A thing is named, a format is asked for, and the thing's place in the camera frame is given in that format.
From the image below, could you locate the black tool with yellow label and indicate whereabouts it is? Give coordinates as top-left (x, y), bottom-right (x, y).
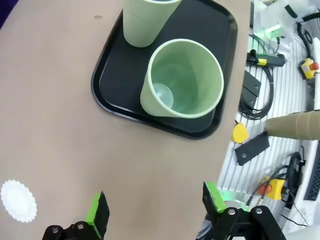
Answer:
top-left (246, 49), bottom-right (286, 68)

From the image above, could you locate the short black metal plate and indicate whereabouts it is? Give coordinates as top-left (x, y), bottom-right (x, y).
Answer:
top-left (240, 86), bottom-right (258, 108)
top-left (243, 70), bottom-right (262, 97)

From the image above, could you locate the thick black cable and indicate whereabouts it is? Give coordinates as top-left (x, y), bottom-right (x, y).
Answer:
top-left (296, 12), bottom-right (320, 58)

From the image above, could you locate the white scalloped paper coaster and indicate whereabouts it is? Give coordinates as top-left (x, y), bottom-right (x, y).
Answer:
top-left (0, 179), bottom-right (38, 223)

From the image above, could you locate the black plastic serving tray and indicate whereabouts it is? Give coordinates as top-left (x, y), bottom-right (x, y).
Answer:
top-left (90, 0), bottom-right (238, 140)

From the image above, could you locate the pale green plastic cup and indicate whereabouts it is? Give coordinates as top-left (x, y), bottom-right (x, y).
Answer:
top-left (121, 0), bottom-right (181, 48)
top-left (139, 38), bottom-right (225, 120)

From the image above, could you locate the black keyboard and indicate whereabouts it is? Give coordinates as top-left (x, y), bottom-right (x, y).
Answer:
top-left (303, 159), bottom-right (320, 202)

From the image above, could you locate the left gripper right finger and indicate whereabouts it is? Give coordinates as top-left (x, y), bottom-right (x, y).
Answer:
top-left (197, 181), bottom-right (287, 240)

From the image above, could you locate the slotted aluminium base plate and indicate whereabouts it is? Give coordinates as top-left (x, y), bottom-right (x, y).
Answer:
top-left (217, 32), bottom-right (320, 201)

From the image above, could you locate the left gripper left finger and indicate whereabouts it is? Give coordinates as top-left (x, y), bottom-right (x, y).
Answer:
top-left (41, 190), bottom-right (110, 240)

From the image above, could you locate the coiled black cable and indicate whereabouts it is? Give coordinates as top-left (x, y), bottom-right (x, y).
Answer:
top-left (237, 33), bottom-right (276, 121)

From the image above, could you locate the brown cardboard tube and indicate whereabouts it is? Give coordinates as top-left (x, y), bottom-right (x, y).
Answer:
top-left (264, 109), bottom-right (320, 141)

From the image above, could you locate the yellow emergency stop box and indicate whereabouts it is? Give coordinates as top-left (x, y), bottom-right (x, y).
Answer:
top-left (298, 57), bottom-right (320, 80)
top-left (258, 176), bottom-right (286, 201)

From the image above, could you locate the yellow round tag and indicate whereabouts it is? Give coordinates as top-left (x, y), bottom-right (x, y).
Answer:
top-left (231, 122), bottom-right (251, 145)

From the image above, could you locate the long black metal plate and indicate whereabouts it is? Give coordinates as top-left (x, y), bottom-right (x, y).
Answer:
top-left (233, 131), bottom-right (271, 166)

